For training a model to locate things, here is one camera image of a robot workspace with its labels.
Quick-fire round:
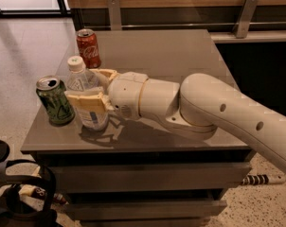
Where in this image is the upper grey drawer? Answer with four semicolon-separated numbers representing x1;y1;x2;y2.
51;162;251;193

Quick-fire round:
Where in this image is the right metal bracket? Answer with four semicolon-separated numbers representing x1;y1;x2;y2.
233;0;259;39

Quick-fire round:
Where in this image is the left metal bracket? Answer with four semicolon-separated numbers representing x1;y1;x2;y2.
107;0;122;30

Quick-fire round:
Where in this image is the red cola can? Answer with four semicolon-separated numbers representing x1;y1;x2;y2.
76;28;101;69

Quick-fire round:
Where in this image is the lower grey drawer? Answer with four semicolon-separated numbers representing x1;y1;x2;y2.
64;200;227;220

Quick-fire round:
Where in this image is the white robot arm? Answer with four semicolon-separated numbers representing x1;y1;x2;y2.
65;69;286;174

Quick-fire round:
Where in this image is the black bag with straps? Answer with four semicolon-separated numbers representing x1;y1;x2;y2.
0;140;62;227

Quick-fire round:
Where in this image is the small object under cabinet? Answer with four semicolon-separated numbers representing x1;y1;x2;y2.
19;166;68;205

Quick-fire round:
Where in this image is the black white striped stick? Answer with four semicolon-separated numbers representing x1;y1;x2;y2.
241;174;286;186

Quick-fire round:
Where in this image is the grey drawer cabinet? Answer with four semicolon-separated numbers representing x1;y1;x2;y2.
21;29;254;227

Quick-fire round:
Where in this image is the green soda can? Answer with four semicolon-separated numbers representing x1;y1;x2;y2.
36;76;75;126

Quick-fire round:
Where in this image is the clear plastic water bottle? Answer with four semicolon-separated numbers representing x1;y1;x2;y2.
67;56;108;131

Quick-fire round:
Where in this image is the metal bracket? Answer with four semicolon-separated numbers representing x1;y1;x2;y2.
107;0;122;30
233;0;259;39

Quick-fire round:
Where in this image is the grey drawer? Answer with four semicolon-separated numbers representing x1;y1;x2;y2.
64;200;227;220
51;162;251;193

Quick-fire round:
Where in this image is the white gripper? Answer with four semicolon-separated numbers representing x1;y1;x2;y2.
64;69;148;120

